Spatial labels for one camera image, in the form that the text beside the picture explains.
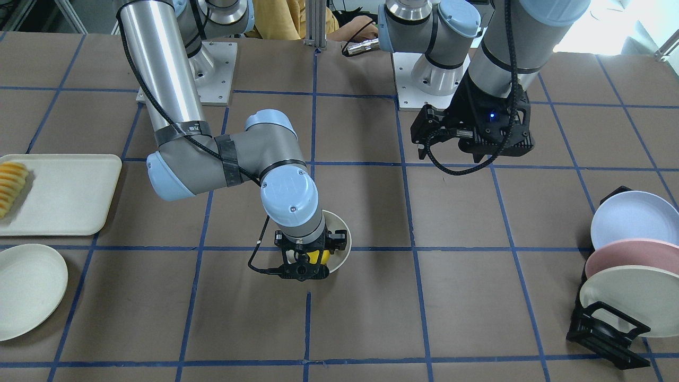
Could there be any sliced yellow fruit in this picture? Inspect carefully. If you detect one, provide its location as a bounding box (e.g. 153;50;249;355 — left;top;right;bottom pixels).
1;161;29;219

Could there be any blue plate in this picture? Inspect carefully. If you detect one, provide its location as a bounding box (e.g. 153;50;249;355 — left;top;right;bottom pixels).
590;190;678;249

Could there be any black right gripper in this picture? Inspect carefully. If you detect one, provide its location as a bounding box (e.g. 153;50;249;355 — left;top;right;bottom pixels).
274;229;330;281

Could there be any black dish rack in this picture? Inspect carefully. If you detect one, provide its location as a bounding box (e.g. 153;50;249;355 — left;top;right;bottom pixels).
565;186;652;370

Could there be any white ceramic bowl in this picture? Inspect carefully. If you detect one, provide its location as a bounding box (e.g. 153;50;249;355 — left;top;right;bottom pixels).
323;210;352;273

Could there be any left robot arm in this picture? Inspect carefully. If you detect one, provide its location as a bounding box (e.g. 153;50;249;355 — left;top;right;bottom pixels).
378;1;590;163

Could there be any aluminium frame post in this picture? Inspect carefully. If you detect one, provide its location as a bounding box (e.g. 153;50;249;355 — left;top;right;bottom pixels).
303;0;327;50

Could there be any yellow lemon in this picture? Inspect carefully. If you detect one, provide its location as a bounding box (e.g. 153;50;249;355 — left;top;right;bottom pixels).
307;249;332;264

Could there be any person in yellow shirt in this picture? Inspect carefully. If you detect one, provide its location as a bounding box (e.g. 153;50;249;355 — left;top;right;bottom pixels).
245;1;378;42

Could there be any pink plate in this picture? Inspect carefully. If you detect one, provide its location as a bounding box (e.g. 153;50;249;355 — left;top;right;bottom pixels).
585;238;678;277

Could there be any rectangular cream tray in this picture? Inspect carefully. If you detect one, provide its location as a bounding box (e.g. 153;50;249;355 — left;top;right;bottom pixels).
1;154;122;237

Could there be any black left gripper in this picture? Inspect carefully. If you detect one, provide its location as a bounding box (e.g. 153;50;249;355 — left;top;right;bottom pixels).
410;80;534;163

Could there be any round cream plate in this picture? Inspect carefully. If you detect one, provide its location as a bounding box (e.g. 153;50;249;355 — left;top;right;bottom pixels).
1;244;68;341

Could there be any cream plate in rack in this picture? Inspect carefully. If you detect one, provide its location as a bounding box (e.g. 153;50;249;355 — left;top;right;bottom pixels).
579;265;678;337

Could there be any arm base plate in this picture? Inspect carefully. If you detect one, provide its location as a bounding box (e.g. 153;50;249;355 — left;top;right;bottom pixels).
392;53;471;111
137;41;238;106

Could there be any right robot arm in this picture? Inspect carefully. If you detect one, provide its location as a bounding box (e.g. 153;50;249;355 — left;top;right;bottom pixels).
114;1;351;281

